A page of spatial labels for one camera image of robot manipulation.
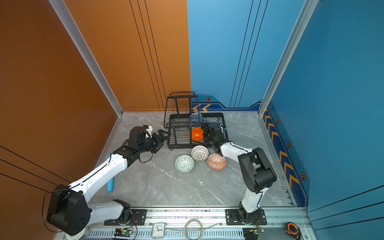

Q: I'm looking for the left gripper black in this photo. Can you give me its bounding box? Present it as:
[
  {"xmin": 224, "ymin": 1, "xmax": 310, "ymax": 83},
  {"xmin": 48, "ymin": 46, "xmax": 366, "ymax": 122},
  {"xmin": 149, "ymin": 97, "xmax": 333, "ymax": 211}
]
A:
[{"xmin": 138, "ymin": 129, "xmax": 172, "ymax": 155}]

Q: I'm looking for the orange plastic bowl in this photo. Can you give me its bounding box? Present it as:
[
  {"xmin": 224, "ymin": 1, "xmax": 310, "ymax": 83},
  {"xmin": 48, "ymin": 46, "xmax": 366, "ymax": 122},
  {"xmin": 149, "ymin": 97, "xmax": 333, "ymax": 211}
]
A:
[{"xmin": 189, "ymin": 127, "xmax": 204, "ymax": 142}]

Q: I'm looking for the blue geometric pattern bowl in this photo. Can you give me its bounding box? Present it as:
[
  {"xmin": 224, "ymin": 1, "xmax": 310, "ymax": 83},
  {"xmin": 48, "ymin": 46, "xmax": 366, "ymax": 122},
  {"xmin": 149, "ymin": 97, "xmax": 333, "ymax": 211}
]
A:
[{"xmin": 189, "ymin": 113, "xmax": 205, "ymax": 126}]

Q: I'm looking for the white lattice bowl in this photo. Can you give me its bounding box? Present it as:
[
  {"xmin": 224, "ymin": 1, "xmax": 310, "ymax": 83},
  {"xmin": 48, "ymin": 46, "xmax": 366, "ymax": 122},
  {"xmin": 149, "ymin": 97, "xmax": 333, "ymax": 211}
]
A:
[{"xmin": 191, "ymin": 146, "xmax": 209, "ymax": 162}]

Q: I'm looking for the black wire dish rack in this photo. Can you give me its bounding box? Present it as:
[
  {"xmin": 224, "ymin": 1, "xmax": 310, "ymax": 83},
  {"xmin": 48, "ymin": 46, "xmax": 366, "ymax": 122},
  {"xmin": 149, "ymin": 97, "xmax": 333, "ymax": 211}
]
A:
[{"xmin": 164, "ymin": 92, "xmax": 229, "ymax": 153}]

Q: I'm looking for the green patterned bowl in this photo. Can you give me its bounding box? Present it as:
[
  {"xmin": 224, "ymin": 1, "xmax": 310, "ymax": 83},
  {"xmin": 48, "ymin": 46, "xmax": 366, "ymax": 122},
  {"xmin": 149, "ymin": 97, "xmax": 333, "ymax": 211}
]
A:
[{"xmin": 175, "ymin": 155, "xmax": 195, "ymax": 174}]

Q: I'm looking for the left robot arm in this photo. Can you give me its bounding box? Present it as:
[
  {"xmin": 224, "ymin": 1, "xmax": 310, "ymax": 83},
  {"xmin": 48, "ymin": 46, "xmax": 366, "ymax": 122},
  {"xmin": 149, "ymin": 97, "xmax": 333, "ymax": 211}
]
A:
[{"xmin": 42, "ymin": 125, "xmax": 169, "ymax": 239}]

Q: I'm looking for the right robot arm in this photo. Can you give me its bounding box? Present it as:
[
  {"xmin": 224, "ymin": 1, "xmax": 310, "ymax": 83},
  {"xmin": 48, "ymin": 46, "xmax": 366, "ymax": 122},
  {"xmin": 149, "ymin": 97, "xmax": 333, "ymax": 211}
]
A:
[{"xmin": 202, "ymin": 123, "xmax": 277, "ymax": 226}]

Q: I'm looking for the red patterned bowl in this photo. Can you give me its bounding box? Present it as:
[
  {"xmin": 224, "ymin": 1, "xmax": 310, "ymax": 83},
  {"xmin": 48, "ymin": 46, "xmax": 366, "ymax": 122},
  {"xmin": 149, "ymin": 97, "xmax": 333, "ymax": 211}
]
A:
[{"xmin": 207, "ymin": 153, "xmax": 227, "ymax": 172}]

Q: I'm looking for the light blue cylinder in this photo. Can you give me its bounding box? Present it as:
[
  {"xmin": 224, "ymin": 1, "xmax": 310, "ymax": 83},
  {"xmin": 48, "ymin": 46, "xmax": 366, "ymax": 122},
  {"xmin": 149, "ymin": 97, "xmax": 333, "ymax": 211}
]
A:
[{"xmin": 106, "ymin": 178, "xmax": 114, "ymax": 193}]

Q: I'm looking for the small white clock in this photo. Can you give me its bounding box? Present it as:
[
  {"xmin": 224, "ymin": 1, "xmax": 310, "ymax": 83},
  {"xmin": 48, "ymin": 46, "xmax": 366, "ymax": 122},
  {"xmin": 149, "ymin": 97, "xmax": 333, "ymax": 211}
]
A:
[{"xmin": 152, "ymin": 222, "xmax": 166, "ymax": 239}]

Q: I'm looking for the left green circuit board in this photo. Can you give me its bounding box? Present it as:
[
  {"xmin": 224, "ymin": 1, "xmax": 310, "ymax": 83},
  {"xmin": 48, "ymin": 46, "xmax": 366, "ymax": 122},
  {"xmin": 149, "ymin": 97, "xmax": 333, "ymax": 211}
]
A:
[{"xmin": 114, "ymin": 228, "xmax": 135, "ymax": 240}]

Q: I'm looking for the right circuit board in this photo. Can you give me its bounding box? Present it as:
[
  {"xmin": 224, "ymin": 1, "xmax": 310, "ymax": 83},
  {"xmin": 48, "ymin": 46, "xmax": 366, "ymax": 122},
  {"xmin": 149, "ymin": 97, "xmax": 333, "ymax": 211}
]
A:
[{"xmin": 250, "ymin": 226, "xmax": 265, "ymax": 235}]

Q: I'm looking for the orange black tape measure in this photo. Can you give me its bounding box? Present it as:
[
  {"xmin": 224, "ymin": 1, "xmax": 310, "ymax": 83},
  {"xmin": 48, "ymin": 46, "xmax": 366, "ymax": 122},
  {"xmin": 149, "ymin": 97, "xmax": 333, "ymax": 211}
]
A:
[{"xmin": 286, "ymin": 222, "xmax": 302, "ymax": 240}]

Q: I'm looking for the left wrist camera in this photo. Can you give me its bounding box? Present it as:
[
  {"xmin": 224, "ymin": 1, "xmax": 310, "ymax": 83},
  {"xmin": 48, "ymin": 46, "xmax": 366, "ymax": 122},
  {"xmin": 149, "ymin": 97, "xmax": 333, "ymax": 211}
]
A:
[{"xmin": 144, "ymin": 125, "xmax": 153, "ymax": 137}]

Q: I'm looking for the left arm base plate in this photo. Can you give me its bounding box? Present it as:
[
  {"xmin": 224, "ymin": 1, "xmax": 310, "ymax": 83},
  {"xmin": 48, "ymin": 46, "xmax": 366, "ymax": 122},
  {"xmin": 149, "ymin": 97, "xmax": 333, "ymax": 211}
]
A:
[{"xmin": 104, "ymin": 209, "xmax": 147, "ymax": 227}]

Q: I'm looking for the coiled white cable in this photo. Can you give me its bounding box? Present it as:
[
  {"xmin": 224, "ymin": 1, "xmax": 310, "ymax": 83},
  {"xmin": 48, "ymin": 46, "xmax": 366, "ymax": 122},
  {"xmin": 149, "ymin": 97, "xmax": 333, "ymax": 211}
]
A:
[{"xmin": 183, "ymin": 219, "xmax": 205, "ymax": 240}]

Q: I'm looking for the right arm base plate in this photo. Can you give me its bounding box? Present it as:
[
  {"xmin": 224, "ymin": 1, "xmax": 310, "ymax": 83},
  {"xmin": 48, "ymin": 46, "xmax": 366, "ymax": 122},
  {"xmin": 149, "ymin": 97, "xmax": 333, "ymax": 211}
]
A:
[{"xmin": 226, "ymin": 208, "xmax": 268, "ymax": 226}]

